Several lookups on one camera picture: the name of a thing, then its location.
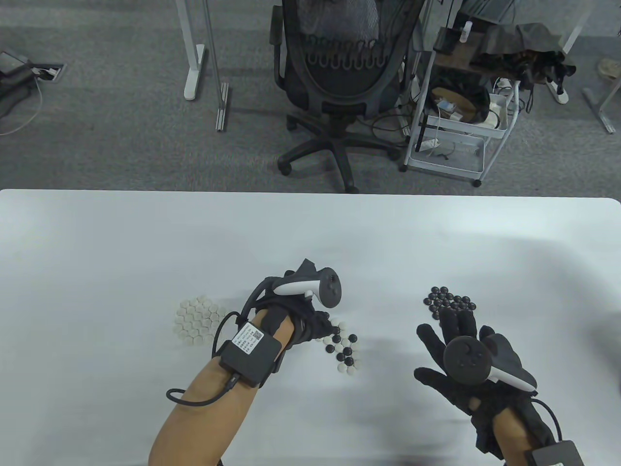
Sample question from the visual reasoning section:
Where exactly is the black wrist sensor box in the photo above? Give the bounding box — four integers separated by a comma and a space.
530, 441, 583, 466
219, 322, 283, 388

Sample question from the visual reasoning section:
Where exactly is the white power adapter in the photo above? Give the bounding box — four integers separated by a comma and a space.
488, 92, 510, 130

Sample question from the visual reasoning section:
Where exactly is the person's right hand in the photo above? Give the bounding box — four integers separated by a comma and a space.
414, 311, 555, 459

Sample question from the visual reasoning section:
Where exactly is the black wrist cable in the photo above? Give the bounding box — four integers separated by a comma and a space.
166, 277, 292, 466
532, 398, 563, 442

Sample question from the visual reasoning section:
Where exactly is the black crumpled cloth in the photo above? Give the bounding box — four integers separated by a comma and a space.
473, 23, 578, 98

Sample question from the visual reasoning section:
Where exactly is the grey desk leg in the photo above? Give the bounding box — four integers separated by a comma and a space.
582, 80, 621, 135

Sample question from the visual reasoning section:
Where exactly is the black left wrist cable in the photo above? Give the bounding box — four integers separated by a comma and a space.
166, 277, 292, 466

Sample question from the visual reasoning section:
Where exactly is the dark grey left hand controller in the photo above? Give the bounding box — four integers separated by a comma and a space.
274, 267, 343, 309

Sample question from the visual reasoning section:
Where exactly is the floor socket box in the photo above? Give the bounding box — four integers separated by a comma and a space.
32, 62, 66, 82

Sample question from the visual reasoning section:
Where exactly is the person's left hand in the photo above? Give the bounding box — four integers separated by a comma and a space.
252, 259, 340, 348

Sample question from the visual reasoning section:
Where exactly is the black left wrist sensor box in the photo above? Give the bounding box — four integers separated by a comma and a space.
219, 322, 283, 388

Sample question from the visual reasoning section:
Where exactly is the pile of mixed go stones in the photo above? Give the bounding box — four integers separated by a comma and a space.
315, 320, 362, 375

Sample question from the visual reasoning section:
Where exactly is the white floor cable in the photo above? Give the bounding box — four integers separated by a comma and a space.
0, 80, 43, 135

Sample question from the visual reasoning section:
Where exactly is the black phone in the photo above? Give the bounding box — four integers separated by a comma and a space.
433, 28, 461, 53

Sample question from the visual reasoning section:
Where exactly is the group of white go stones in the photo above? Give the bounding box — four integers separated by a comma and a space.
173, 296, 225, 347

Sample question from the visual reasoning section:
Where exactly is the group of black go stones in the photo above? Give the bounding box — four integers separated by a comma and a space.
425, 286, 477, 321

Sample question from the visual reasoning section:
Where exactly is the black right wrist sensor box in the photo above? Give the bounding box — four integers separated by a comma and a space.
530, 441, 583, 466

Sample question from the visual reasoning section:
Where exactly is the black and tan bag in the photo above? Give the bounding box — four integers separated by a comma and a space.
429, 73, 491, 124

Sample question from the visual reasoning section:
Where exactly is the person's right forearm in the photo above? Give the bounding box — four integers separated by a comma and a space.
491, 408, 534, 466

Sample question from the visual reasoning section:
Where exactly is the white slanted desk leg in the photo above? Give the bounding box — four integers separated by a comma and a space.
543, 0, 590, 105

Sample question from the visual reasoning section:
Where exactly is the black mesh office chair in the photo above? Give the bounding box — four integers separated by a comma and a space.
271, 0, 425, 193

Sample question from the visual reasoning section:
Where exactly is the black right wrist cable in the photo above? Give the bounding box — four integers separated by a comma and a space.
532, 398, 563, 442

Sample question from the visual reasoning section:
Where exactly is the white wheeled utility cart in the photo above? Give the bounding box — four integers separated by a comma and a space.
399, 24, 522, 189

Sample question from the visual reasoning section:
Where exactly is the aluminium profile post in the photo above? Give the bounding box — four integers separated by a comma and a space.
201, 0, 229, 132

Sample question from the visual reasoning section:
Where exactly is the grey white right hand controller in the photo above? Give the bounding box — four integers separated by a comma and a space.
443, 335, 538, 393

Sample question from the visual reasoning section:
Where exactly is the person's left forearm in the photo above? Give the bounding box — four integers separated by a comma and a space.
148, 311, 296, 466

